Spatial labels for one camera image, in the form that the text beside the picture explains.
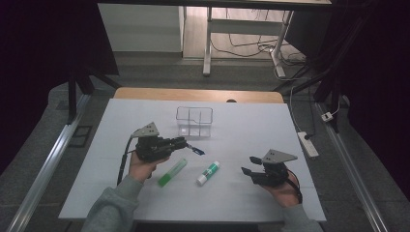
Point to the white table cover board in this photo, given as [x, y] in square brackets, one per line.
[232, 203]

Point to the black curtain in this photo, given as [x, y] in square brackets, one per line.
[377, 80]
[38, 64]

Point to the wooden table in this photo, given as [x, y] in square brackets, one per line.
[180, 94]

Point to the aluminium rail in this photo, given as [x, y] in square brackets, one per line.
[351, 170]
[48, 161]

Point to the clear plastic organizer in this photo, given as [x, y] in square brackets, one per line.
[194, 129]

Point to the green highlighter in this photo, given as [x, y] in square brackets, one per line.
[172, 172]

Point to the blue pen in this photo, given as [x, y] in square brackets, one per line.
[196, 150]

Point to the small white adapter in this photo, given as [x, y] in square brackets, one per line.
[327, 117]

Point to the black square floor frame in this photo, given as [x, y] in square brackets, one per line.
[71, 137]

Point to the white desk frame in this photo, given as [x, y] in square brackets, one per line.
[208, 48]

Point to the black metal stand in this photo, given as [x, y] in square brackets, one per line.
[325, 87]
[72, 96]

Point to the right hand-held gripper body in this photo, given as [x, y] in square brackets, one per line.
[272, 175]

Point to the white power strip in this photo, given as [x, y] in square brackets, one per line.
[308, 145]

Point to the green and white glue stick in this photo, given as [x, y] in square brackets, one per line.
[208, 173]

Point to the person's right hand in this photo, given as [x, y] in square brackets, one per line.
[285, 195]

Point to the person's left hand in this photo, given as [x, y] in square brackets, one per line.
[141, 169]

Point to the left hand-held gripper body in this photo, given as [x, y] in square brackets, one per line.
[151, 148]

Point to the dark table grommet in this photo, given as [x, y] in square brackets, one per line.
[231, 101]

